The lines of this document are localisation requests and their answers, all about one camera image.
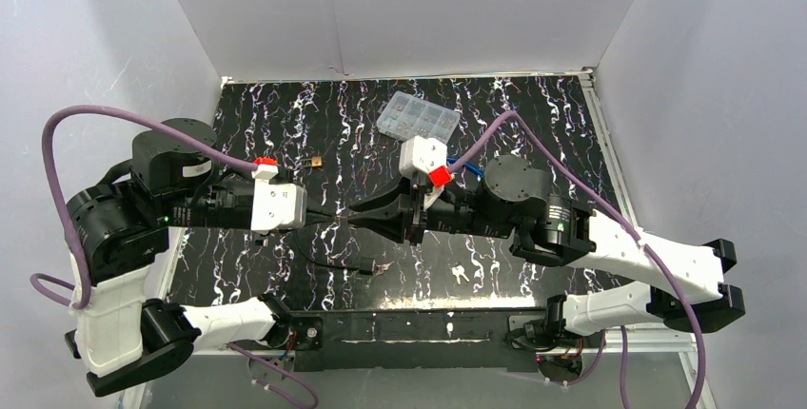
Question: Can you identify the small silver lock key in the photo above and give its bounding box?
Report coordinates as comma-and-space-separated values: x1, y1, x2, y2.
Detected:
372, 263, 392, 277

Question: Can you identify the black cable padlock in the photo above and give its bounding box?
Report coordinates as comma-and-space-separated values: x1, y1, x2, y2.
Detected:
288, 226, 380, 276

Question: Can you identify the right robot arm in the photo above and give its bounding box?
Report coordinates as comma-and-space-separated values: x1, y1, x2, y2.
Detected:
348, 155, 746, 338

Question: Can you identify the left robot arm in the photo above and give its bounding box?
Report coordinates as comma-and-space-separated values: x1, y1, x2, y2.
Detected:
66, 118, 324, 397

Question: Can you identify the clear plastic parts box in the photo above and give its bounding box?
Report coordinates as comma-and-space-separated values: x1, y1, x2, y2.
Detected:
376, 91, 461, 144

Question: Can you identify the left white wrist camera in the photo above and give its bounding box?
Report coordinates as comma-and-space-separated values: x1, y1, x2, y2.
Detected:
249, 180, 307, 234

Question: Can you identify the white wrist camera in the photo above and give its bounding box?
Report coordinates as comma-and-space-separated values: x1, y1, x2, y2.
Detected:
249, 180, 307, 234
399, 135, 454, 210

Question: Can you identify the blue cable lock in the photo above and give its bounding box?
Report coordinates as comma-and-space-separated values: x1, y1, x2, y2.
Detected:
446, 157, 484, 179

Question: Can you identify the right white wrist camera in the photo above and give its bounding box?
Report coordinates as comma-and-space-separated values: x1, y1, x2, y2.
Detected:
399, 135, 454, 210

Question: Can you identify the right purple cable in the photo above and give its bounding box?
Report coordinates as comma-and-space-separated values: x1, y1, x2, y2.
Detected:
447, 109, 707, 409

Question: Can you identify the purple cable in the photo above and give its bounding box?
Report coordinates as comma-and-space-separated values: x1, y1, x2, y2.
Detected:
447, 109, 707, 409
30, 105, 320, 409

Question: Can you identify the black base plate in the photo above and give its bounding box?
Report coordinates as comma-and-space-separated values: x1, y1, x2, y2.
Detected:
229, 308, 606, 374

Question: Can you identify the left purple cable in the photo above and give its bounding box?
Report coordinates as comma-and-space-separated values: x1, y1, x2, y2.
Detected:
30, 105, 320, 409

